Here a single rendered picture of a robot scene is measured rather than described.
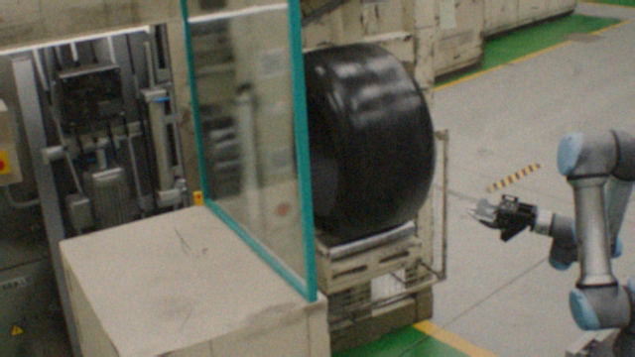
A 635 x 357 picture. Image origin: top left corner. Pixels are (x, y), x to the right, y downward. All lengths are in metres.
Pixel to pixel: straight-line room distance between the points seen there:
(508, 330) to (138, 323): 2.43
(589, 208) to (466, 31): 5.38
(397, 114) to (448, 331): 1.62
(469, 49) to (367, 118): 5.38
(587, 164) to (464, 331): 1.65
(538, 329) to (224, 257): 2.26
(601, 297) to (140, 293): 1.21
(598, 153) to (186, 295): 1.17
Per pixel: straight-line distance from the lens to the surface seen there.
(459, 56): 7.42
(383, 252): 2.48
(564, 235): 2.38
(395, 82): 2.27
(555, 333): 3.68
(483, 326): 3.68
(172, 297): 1.55
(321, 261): 2.35
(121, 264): 1.70
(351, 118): 2.18
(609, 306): 2.18
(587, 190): 2.17
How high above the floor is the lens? 2.06
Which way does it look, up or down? 23 degrees down
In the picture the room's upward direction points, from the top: 4 degrees counter-clockwise
